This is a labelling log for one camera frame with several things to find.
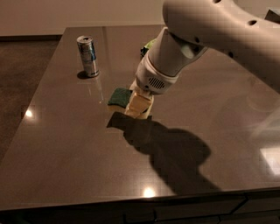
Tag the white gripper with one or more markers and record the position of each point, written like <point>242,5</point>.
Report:
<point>152,78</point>

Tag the green and yellow sponge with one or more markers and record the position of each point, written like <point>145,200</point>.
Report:
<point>119,99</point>

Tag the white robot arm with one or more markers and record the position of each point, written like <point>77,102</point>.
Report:
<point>193,26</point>

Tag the green rice chip bag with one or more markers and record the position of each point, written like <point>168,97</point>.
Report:
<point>147,47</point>

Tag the silver blue drink can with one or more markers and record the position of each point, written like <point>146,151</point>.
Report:
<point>87,54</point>

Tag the dark cabinet drawer fronts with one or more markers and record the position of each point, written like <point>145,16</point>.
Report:
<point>249,207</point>

